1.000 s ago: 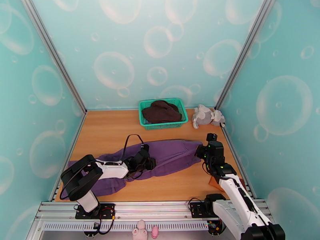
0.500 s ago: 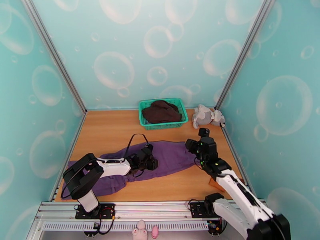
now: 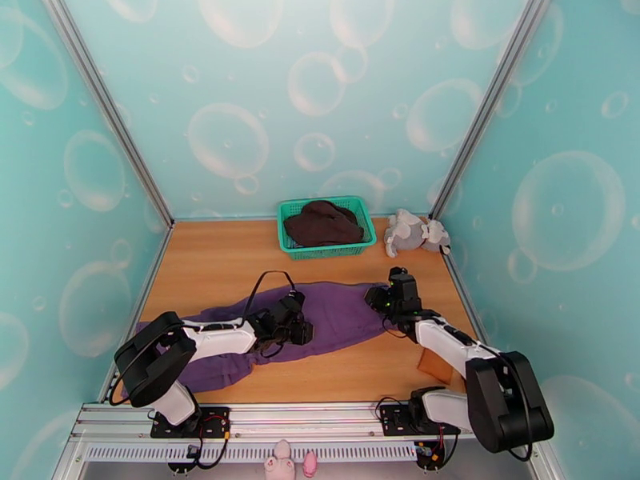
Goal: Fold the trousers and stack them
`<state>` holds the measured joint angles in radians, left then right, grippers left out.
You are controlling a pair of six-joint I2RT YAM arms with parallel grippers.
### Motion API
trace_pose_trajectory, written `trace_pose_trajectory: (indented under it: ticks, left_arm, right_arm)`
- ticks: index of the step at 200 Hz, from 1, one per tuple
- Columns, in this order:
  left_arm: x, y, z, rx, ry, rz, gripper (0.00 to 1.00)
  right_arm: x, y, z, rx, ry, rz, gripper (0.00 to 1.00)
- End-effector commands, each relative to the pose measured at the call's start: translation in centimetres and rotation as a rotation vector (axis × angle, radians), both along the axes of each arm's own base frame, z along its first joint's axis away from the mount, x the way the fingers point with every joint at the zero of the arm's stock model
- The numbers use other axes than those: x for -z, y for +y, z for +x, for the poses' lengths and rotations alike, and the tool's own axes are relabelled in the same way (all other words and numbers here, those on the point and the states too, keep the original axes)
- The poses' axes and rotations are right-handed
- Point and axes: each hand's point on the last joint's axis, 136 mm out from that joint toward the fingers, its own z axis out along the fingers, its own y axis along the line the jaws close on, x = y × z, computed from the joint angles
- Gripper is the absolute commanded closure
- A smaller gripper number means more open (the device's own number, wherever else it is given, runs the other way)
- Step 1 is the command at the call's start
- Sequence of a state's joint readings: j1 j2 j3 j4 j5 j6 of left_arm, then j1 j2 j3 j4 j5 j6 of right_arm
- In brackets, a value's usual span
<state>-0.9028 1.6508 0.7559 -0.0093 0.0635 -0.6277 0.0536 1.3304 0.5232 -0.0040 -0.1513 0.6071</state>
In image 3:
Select purple trousers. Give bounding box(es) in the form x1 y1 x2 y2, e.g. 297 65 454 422
121 282 396 402

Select teal plastic basket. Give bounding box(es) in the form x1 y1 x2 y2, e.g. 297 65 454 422
277 195 378 261

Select brown leather wallet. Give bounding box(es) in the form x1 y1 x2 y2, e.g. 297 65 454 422
417 350 454 386

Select dark brown trousers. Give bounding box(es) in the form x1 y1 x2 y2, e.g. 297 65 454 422
283 199 365 248

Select grey plush elephant toy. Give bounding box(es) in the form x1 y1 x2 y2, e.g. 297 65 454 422
383 208 452 258

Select pale pink plush bunny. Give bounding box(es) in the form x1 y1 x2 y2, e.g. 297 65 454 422
263 438 296 480

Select aluminium frame rail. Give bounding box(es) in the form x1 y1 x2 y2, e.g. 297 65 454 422
70 399 543 443

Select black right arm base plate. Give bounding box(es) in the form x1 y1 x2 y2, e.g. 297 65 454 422
378 403 462 438

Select red black power wires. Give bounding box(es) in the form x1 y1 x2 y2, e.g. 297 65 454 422
414 426 458 470
187 415 232 470

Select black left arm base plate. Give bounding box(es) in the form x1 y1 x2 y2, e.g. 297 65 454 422
150 406 232 440

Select white slotted cable duct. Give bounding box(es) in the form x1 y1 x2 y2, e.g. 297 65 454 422
82 442 418 464

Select aluminium corner post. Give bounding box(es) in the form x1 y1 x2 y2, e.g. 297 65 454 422
39 0 174 230
429 0 551 222

